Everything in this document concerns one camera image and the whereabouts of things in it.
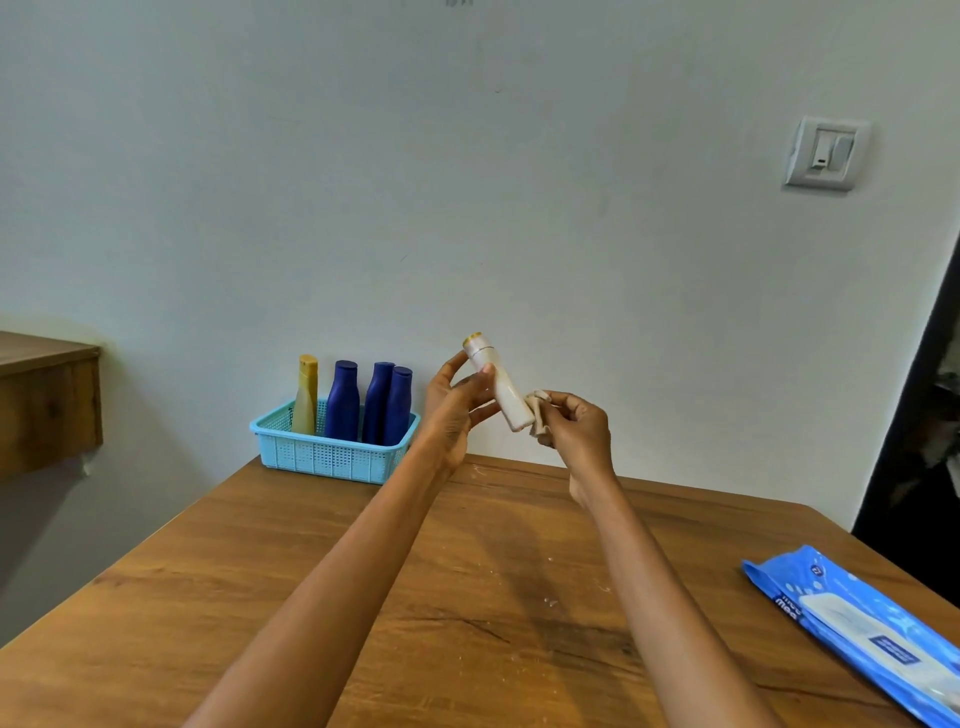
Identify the person's left hand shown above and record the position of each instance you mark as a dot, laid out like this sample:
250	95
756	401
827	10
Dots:
450	420

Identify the person's right hand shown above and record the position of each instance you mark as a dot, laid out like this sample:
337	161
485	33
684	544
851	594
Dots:
585	442

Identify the slim dark blue bottle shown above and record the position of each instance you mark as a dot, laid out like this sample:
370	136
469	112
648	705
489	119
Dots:
377	405
398	409

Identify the white wipe cloth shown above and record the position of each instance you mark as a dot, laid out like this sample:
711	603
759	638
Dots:
538	412

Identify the wide dark blue bottle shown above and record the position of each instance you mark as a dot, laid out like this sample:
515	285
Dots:
342	405

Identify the light blue plastic basket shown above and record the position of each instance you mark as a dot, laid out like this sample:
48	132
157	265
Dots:
330	457

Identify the beige bottle with white cap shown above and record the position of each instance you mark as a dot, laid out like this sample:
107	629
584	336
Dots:
304	412

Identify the yellow bottle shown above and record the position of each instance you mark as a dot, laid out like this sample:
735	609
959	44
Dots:
308	366

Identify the blue wet wipes pack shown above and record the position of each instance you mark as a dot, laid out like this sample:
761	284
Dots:
817	592

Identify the person's right forearm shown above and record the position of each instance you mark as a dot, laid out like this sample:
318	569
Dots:
675	615

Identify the person's left forearm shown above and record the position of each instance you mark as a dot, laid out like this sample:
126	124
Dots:
315	600

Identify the wooden table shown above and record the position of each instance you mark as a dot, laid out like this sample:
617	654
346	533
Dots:
495	600

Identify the black door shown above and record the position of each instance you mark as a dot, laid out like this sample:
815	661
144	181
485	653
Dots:
915	480

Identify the wooden side desk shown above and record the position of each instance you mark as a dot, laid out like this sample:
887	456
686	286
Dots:
45	405

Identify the grey wall light switch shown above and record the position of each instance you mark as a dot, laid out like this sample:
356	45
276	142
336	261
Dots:
825	154

